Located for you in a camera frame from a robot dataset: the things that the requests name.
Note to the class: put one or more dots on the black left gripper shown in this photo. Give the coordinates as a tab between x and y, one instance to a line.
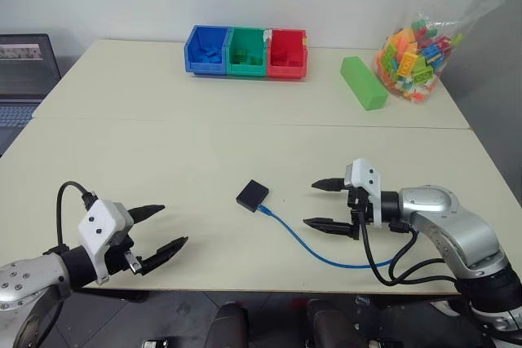
118	258

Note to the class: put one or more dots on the blue plastic storage bin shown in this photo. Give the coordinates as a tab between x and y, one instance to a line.
195	66

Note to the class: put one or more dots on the grey laptop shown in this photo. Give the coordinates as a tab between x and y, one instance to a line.
24	75

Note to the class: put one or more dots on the green plastic storage bin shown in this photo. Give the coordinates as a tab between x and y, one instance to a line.
244	70

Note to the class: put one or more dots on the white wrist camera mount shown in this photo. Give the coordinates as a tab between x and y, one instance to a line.
369	179
102	221

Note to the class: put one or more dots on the red toy brick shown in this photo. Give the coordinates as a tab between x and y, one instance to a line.
280	58

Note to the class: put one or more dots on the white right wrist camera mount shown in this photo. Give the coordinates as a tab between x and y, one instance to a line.
369	179

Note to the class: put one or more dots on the long green block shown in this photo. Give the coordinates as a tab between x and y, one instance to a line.
363	83

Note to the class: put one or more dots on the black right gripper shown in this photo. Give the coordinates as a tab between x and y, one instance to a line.
361	207

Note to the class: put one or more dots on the dark rounded shape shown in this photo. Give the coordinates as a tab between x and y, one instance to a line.
228	323

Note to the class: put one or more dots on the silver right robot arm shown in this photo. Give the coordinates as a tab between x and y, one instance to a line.
448	217

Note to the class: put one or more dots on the small black square box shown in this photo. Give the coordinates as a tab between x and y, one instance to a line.
252	195

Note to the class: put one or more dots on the red plastic storage bin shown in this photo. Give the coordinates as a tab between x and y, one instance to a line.
285	72

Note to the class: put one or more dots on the blue toy brick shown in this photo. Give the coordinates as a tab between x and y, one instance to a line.
212	57

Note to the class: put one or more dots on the clear bag of toy bricks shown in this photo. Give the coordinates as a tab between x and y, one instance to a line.
408	62

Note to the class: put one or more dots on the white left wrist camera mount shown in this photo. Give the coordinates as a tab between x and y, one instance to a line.
102	221

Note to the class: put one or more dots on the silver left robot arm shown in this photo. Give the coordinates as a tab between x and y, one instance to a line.
20	278

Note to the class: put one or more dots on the green toy brick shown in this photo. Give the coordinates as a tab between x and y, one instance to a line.
241	57

